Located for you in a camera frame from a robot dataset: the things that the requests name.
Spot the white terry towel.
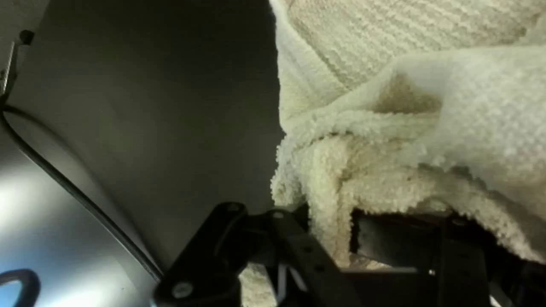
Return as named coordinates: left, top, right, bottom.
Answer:
left=237, top=0, right=546, bottom=307

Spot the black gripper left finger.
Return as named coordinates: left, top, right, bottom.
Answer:
left=152, top=201, right=365, bottom=307

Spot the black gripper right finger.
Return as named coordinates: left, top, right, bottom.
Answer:
left=350, top=210, right=546, bottom=307

